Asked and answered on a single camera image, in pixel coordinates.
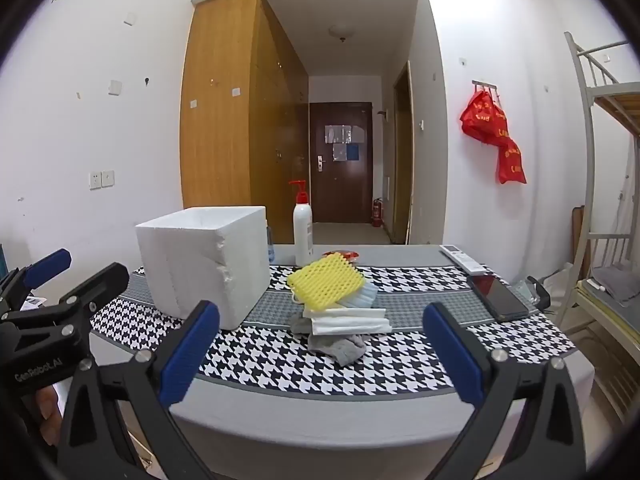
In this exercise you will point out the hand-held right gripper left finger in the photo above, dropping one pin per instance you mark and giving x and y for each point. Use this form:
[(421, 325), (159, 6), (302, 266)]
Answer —
[(192, 350)]

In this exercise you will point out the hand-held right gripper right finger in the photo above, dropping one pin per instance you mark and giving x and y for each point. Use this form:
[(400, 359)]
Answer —
[(450, 350)]

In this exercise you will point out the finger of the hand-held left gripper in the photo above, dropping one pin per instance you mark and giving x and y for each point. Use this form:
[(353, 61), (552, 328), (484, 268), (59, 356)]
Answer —
[(50, 262), (107, 280)]

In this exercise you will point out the white foam box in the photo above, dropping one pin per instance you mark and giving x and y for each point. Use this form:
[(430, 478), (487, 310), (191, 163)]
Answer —
[(195, 265)]

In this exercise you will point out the blue face mask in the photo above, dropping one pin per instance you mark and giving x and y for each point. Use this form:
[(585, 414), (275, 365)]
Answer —
[(362, 295), (350, 321)]

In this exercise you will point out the grey sock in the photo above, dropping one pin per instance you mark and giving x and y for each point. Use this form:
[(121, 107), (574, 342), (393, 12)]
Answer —
[(340, 350)]

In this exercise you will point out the yellow foam net sleeve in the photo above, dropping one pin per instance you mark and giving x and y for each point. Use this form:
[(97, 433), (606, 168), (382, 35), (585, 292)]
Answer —
[(322, 280)]

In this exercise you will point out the person's left hand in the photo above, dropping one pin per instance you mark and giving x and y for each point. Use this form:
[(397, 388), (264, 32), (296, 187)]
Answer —
[(51, 412)]

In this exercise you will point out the houndstooth tablecloth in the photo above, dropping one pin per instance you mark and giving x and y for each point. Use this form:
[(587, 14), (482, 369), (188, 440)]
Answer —
[(420, 360)]

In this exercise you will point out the black smartphone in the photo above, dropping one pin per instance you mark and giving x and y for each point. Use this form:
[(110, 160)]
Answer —
[(497, 296)]

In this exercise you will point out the white remote control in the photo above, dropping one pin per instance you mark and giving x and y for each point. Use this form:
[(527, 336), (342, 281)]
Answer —
[(462, 259)]

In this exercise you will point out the clear plastic packet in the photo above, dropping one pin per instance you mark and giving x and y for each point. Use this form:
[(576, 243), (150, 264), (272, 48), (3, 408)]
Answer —
[(530, 290)]

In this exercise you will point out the blue spray bottle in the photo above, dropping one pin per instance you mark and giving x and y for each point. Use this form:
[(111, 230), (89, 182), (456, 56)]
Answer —
[(270, 247)]

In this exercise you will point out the red snack packet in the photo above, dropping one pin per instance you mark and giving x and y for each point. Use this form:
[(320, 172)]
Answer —
[(345, 255)]

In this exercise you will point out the red fire extinguisher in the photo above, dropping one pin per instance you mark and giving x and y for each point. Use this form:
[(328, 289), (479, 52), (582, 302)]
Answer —
[(376, 212)]

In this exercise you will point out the white lotion pump bottle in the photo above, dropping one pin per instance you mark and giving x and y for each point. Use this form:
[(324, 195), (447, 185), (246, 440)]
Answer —
[(302, 237)]

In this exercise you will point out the grey cloth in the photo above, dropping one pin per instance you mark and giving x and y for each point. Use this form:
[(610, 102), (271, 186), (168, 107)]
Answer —
[(617, 282)]

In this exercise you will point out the wooden wardrobe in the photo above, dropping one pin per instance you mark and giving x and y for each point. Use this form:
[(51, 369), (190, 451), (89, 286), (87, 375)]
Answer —
[(235, 105)]

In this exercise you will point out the dark brown entrance door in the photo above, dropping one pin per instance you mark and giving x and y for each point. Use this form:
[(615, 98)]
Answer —
[(341, 160)]

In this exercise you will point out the red plastic bag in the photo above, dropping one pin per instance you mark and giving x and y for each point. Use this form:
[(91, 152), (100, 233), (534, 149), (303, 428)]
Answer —
[(492, 130)]

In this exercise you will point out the metal bunk bed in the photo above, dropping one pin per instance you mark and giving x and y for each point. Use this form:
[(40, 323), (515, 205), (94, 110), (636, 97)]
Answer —
[(600, 160)]

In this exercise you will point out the ceiling lamp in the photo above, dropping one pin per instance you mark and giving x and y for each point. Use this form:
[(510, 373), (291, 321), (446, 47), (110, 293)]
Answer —
[(341, 32)]

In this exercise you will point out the white wall socket pair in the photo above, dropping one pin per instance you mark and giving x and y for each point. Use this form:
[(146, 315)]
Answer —
[(101, 179)]

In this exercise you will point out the white wall switch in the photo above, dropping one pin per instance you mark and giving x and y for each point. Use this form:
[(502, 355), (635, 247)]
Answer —
[(115, 87)]

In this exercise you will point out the brown side door frame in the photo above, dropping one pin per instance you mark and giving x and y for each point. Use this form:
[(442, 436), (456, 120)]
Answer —
[(402, 160)]

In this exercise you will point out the metal wall hook rack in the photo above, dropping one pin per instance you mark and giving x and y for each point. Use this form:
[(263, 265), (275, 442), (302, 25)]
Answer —
[(485, 84)]

